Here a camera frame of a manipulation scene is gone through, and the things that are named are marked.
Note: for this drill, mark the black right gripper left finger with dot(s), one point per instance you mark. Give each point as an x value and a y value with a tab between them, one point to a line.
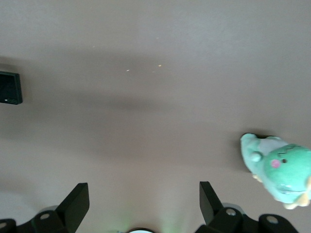
70	208

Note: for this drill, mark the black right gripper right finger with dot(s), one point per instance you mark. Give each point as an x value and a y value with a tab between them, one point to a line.
211	208

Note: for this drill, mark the green dinosaur plush toy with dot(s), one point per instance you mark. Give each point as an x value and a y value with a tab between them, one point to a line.
286	170

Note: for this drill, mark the black flip phone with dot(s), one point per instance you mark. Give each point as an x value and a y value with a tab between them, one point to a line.
9	87

